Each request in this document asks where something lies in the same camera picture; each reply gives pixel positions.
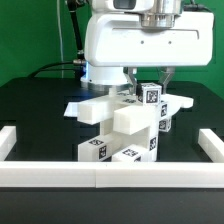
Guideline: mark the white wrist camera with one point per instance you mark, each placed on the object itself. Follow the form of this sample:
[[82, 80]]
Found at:
[[133, 6]]

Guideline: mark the white tagged cube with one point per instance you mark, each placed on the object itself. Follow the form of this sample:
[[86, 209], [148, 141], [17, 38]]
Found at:
[[149, 93], [165, 124]]

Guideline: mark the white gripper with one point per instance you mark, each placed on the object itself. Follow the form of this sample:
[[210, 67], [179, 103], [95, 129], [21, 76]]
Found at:
[[119, 40]]

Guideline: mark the white chair back frame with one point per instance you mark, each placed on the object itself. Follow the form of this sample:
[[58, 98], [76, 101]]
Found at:
[[128, 114]]

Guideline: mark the white marker sheet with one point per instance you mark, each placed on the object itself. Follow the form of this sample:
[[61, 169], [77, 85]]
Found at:
[[71, 110]]

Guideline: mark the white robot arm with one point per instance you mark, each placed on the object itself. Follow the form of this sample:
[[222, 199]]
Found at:
[[162, 16]]

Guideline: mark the white U-shaped barrier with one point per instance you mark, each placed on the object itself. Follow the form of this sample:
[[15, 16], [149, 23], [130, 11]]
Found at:
[[103, 174]]

